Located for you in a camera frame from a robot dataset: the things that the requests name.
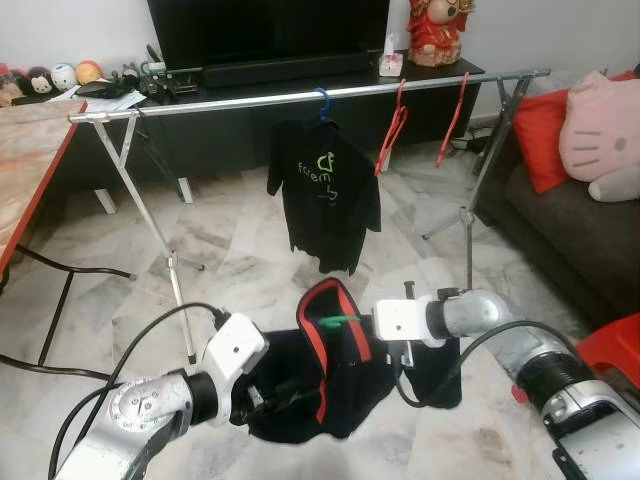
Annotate green plastic hanger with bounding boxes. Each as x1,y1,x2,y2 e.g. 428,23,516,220
318,315,363,331

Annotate navy knit garment red stripe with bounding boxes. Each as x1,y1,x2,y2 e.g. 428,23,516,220
245,278,463,443

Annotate red plastic hanger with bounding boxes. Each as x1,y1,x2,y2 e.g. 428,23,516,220
435,70,471,169
375,78,409,179

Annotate blue hanger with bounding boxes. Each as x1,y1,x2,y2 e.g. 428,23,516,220
313,87,334,123

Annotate black shirt with green print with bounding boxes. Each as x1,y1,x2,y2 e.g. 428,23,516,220
267,118,383,276

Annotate dark sofa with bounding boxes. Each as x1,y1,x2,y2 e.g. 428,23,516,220
475,150,640,331

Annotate red plastic stool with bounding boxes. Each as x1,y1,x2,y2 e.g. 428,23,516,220
575,313,640,379

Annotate red cushion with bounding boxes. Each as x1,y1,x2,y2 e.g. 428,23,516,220
512,88,571,194

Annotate black TV console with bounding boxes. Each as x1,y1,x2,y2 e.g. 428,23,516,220
60,55,486,201

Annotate white pink tissue box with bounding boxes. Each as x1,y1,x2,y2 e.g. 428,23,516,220
378,33,404,78

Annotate silver metal clothes rack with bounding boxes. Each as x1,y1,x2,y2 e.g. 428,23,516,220
68,68,553,365

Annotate pink cat plush cushion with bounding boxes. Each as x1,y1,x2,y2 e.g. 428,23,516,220
558,70,640,203

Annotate white papers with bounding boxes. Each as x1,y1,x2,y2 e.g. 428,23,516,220
75,88,151,113

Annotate red fortune god figurine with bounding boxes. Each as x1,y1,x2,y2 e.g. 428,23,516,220
408,0,476,68

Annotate green black desk gadget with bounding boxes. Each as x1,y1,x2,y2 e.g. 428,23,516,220
125,45,196,98

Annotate black pouch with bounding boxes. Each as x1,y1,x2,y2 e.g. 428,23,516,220
75,80,126,99

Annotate black flat television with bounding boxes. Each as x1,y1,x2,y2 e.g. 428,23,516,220
147,0,391,69

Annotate orange round plush toy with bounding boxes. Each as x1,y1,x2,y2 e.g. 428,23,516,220
76,60,105,86

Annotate white round plush toy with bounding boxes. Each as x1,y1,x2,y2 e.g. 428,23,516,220
52,62,79,91

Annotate dark round plush toy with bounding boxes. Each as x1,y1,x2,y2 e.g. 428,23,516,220
25,65,56,99

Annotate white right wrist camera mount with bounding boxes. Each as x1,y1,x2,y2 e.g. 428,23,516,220
373,295,446,349

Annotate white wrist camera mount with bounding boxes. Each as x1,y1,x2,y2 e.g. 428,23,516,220
203,312,269,386
373,295,446,349

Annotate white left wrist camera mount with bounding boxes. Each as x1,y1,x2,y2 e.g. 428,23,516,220
203,312,269,386

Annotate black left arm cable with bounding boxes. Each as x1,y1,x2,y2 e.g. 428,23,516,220
45,303,231,471

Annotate black wire hanger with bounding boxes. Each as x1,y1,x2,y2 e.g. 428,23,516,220
135,115,191,201

